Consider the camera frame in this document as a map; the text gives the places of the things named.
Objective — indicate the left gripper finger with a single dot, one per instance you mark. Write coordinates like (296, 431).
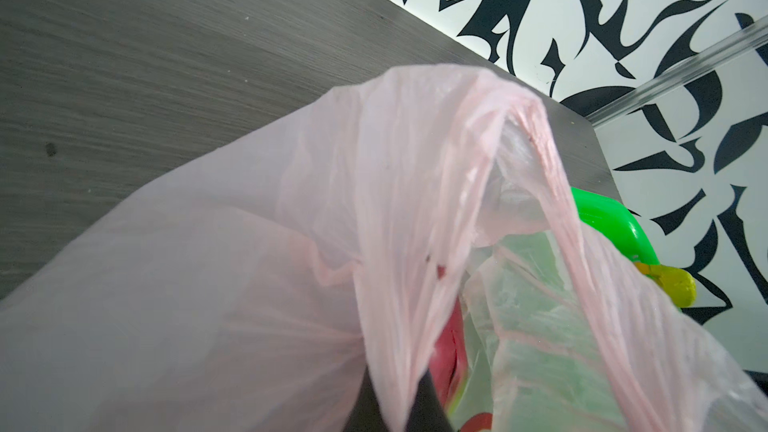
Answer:
(426, 413)

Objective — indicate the red dragon fruit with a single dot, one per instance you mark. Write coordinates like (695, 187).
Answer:
(449, 365)

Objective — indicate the pink knotted plastic bag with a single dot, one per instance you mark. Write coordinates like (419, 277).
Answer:
(250, 289)

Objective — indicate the green plastic basket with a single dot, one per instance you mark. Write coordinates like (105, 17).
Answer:
(612, 219)

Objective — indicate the yellow banana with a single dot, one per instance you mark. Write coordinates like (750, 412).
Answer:
(677, 283)

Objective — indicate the aluminium frame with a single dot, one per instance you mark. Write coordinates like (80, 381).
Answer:
(689, 69)

